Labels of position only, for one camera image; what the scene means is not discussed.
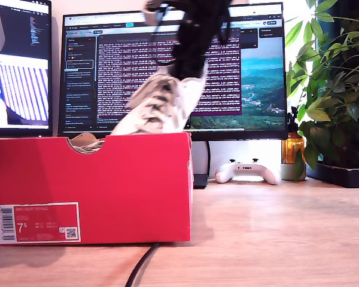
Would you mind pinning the amber pump bottle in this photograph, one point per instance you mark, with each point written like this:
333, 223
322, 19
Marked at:
291, 146

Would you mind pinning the wide black monitor with terminal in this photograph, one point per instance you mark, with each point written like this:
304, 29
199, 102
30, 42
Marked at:
257, 89

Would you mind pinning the white game controller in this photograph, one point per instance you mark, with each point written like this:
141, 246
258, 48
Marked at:
242, 172

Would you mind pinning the green leafy houseplant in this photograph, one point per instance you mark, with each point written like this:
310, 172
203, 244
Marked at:
335, 98

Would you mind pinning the red cardboard shoebox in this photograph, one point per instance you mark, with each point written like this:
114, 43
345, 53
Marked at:
107, 191

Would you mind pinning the white leather sneaker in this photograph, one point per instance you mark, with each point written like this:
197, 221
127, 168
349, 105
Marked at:
164, 110
88, 146

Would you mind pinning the black monitor with camera feeds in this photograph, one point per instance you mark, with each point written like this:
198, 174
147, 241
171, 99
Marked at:
18, 39

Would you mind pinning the black plant tray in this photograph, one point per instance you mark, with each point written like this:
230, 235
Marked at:
341, 176

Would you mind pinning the monitor stand with black base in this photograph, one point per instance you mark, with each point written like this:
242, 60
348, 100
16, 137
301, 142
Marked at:
200, 161

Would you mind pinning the small white plant pot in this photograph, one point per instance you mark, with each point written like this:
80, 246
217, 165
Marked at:
288, 172

